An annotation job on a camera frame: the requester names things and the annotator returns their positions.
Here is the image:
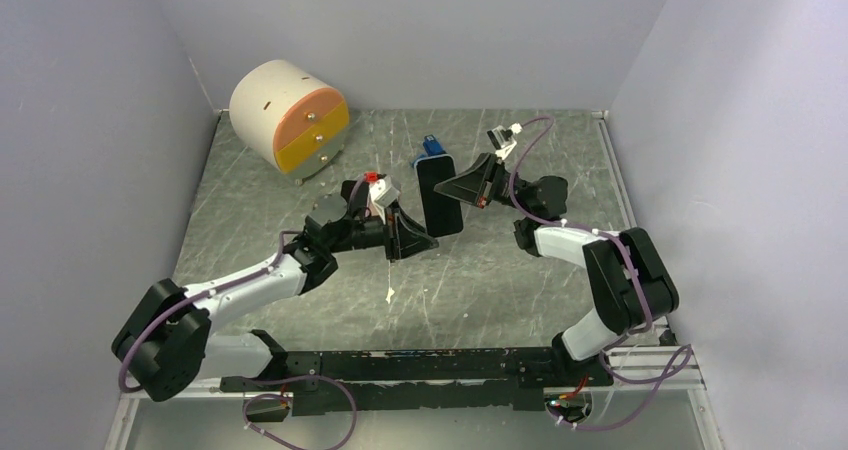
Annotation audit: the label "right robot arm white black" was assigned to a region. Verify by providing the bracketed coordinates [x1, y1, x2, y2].
[434, 153, 679, 385]

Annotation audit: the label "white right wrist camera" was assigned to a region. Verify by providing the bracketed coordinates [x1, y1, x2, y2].
[486, 123, 523, 162]

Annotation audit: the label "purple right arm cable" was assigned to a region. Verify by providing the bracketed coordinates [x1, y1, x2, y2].
[510, 116, 694, 433]

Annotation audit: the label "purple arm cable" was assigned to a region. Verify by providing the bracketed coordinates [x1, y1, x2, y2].
[117, 175, 359, 450]
[510, 116, 694, 433]

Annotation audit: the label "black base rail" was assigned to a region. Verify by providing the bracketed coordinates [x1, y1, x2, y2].
[220, 335, 612, 416]

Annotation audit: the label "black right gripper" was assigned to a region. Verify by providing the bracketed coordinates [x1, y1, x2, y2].
[431, 154, 534, 216]

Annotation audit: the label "blue and black gadget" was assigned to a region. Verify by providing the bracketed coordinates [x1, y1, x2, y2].
[422, 135, 445, 157]

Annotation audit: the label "round cream drawer cabinet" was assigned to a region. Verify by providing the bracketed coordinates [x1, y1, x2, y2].
[229, 59, 351, 185]

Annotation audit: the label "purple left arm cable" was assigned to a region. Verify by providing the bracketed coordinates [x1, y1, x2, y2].
[117, 175, 359, 450]

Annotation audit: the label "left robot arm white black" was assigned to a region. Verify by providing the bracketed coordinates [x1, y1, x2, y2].
[111, 195, 439, 402]

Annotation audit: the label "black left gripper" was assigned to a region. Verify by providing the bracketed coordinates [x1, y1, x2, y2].
[328, 198, 438, 262]

